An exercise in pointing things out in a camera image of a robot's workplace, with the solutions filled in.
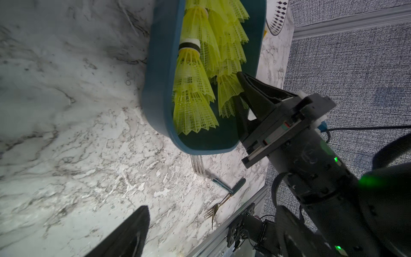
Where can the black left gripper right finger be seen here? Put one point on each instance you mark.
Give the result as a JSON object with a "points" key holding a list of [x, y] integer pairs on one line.
{"points": [[295, 239]]}

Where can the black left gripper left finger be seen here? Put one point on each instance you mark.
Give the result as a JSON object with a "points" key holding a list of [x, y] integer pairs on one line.
{"points": [[128, 239]]}

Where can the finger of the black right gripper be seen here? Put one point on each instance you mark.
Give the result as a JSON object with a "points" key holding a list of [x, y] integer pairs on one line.
{"points": [[260, 97], [245, 127]]}

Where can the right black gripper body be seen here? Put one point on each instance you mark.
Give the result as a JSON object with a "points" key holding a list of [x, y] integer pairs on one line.
{"points": [[291, 117]]}

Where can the yellow shuttlecock one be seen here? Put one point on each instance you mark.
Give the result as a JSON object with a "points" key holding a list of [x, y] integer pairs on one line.
{"points": [[196, 25]]}

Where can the teal plastic storage box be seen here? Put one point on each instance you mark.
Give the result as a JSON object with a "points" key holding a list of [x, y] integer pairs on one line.
{"points": [[157, 94]]}

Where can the yellow shuttlecock seven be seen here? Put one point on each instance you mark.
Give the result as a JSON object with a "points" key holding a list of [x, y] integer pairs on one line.
{"points": [[228, 87]]}

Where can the yellow shuttlecock three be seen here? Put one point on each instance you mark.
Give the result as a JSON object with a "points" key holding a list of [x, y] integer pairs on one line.
{"points": [[226, 18]]}

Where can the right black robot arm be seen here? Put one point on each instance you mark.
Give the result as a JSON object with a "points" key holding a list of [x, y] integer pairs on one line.
{"points": [[322, 209]]}

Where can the white patterned plate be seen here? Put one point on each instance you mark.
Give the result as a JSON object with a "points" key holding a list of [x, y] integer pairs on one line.
{"points": [[276, 15]]}

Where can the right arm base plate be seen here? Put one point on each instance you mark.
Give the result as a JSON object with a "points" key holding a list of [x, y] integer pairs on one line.
{"points": [[246, 226]]}

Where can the green handled knife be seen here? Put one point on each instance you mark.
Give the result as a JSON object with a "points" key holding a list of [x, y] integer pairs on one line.
{"points": [[199, 169]]}

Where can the aluminium front rail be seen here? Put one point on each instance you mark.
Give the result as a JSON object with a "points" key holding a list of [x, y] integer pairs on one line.
{"points": [[215, 245]]}

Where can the green handled fork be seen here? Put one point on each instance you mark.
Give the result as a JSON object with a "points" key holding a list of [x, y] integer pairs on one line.
{"points": [[211, 213]]}

